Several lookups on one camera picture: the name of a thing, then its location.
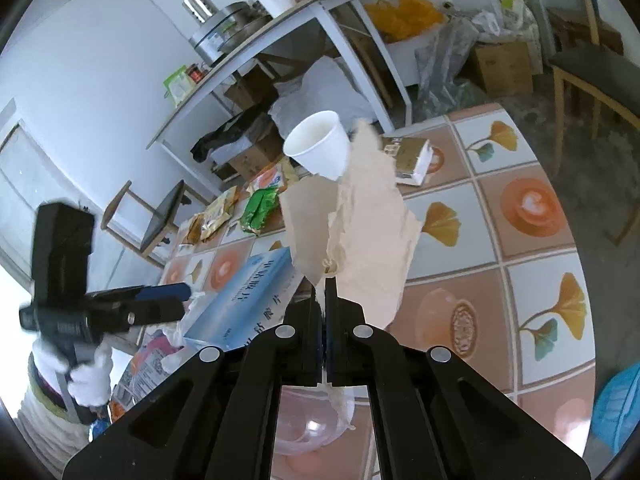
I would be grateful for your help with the white plastic sheet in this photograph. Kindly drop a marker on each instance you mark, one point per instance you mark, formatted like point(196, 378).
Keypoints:
point(320, 95)

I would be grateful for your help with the wooden chair black seat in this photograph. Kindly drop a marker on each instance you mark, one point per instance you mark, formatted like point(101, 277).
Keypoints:
point(162, 215)

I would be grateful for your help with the grey plastic bag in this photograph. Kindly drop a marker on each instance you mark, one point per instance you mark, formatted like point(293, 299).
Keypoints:
point(442, 65)

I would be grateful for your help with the colourful printed packet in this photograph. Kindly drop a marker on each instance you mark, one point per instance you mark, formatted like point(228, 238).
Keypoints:
point(145, 365)

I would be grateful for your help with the cardboard box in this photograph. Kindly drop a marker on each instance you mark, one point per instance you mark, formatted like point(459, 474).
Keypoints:
point(250, 160)
point(502, 67)

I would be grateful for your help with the wooden chair dark seat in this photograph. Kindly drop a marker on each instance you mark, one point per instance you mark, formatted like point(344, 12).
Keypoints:
point(595, 67)

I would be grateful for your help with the red jar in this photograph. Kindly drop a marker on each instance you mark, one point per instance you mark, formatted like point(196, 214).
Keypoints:
point(195, 72)

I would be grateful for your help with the gold and white box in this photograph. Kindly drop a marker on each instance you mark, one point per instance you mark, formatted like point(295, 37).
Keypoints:
point(410, 157)

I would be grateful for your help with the white paper cup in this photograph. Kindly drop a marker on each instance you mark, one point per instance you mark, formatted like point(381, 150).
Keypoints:
point(320, 145)

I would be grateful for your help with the clear plastic bowl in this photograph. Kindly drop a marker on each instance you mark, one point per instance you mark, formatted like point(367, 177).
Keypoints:
point(305, 420)

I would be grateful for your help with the crumpled white tissue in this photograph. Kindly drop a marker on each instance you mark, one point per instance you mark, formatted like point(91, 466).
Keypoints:
point(187, 320)

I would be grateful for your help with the metal pot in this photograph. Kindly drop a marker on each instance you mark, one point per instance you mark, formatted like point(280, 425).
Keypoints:
point(227, 32)

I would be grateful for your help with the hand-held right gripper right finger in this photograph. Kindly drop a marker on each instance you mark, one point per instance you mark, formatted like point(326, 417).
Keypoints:
point(340, 320)

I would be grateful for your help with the white side table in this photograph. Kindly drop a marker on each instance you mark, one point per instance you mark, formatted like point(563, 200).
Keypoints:
point(310, 15)

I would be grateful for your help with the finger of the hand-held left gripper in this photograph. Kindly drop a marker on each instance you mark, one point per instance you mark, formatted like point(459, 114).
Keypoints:
point(150, 312)
point(160, 290)

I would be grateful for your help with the white storage box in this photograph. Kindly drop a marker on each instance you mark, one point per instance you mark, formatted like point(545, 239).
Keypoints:
point(410, 60)

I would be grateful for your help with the green snack packet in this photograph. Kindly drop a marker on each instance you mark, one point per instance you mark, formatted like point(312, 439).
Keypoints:
point(260, 210)

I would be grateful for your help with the blue plastic basket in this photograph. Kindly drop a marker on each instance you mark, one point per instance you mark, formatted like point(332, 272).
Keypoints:
point(620, 410)

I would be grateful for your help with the blue and white box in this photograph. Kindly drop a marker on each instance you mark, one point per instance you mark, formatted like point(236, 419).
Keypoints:
point(245, 300)

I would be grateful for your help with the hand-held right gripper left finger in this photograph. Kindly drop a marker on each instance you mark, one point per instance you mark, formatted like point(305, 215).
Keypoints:
point(310, 320)

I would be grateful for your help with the black bag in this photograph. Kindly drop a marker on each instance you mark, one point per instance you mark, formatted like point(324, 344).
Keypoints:
point(225, 135)

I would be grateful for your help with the orange snack packet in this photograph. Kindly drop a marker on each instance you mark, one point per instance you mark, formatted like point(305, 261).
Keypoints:
point(265, 177)

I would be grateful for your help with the torn brown paper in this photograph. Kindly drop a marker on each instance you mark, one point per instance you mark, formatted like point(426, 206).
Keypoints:
point(370, 240)

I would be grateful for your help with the person's left hand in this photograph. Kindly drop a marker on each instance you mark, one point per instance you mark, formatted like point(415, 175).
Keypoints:
point(92, 382)

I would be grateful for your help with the small yellow snack packet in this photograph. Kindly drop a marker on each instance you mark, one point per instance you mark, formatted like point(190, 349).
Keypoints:
point(195, 230)

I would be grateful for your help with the white plastic bags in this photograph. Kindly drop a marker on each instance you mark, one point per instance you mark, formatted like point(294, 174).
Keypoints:
point(510, 7)

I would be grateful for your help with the green and white box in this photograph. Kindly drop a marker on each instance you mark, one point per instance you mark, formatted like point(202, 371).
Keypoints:
point(177, 85)

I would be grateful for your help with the yellow plastic bag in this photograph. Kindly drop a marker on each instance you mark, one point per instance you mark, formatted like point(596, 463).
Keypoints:
point(405, 17)

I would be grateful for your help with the person's left forearm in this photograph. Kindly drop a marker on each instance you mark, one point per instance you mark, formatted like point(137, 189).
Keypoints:
point(45, 410)

